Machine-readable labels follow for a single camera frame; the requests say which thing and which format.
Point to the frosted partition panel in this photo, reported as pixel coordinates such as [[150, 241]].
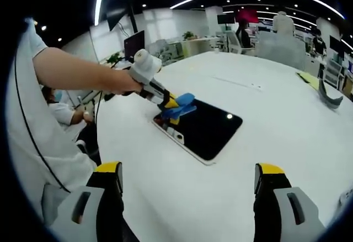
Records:
[[280, 49]]

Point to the dark monitor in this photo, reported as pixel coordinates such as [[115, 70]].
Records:
[[336, 45]]

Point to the small green desk plant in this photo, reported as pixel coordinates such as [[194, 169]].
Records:
[[114, 58]]

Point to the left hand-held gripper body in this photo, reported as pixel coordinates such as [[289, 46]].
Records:
[[146, 63]]

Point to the pale desk cabinet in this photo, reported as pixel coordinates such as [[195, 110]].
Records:
[[197, 48]]

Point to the blue cleaning cloth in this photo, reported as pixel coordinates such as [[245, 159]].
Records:
[[184, 100]]

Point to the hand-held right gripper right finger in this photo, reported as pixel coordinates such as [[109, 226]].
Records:
[[280, 214]]

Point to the silver desktop monitor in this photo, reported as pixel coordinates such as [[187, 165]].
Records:
[[134, 45]]

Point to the red display screen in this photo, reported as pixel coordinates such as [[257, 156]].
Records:
[[248, 16]]

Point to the green potted plant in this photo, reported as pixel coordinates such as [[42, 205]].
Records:
[[188, 35]]

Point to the black screen on stand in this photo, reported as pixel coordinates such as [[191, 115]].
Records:
[[226, 19]]

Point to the yellow paper folder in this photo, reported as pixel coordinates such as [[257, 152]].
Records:
[[309, 79]]

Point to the white mesh office chair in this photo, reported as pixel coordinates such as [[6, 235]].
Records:
[[332, 74]]

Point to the grey curved plastic part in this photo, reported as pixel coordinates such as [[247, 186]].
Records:
[[331, 101]]

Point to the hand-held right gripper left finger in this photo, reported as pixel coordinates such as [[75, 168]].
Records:
[[82, 214]]

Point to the person's left hand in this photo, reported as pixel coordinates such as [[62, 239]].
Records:
[[128, 86]]

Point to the black tablet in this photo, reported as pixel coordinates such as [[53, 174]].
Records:
[[209, 131]]

